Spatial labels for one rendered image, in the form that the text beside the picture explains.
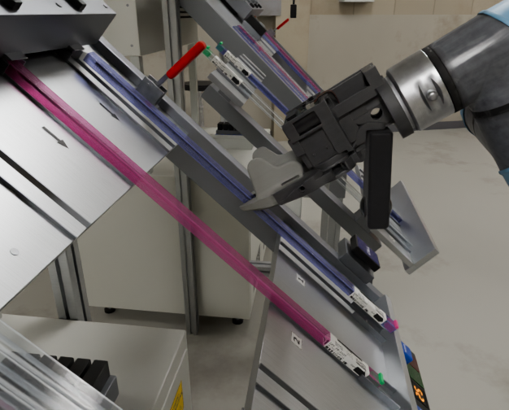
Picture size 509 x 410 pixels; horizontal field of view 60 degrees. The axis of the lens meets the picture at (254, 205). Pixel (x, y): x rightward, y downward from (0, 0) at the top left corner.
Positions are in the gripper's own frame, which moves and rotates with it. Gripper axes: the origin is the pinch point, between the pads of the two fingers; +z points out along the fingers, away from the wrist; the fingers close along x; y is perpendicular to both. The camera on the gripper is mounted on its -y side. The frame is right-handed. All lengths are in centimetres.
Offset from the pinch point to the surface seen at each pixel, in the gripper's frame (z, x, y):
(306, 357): -0.9, 15.2, -11.8
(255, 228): 4.8, -8.1, -5.6
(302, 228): -1.3, -8.0, -8.9
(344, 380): -2.2, 14.0, -17.0
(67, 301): 42.2, -10.1, -1.8
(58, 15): 3.0, 7.2, 27.6
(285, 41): 17, -361, 10
